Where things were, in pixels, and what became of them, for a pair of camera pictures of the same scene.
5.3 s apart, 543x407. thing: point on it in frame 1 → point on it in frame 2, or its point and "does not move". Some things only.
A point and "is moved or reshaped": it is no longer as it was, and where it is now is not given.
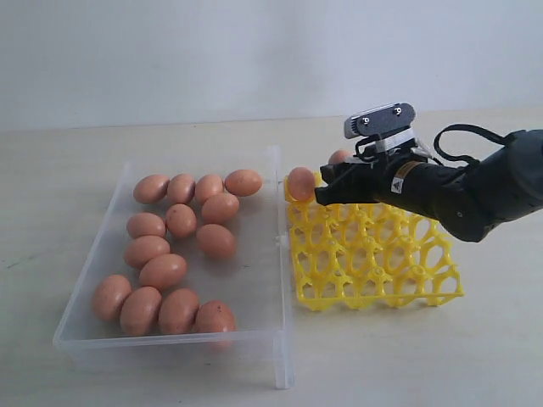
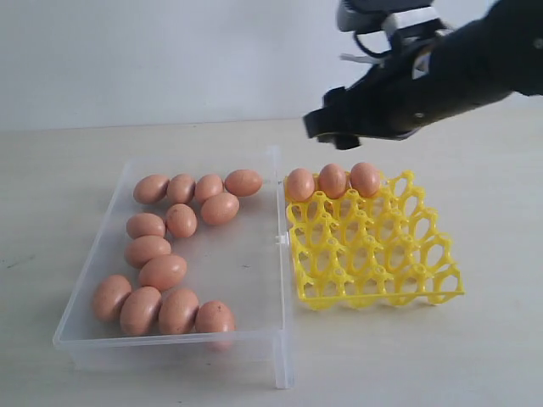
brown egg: [220, 209] does not move
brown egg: [215, 242] is moved or reshaped
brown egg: [164, 271] does not move
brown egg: [141, 249] does not move
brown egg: [181, 220] does not move
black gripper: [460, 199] → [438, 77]
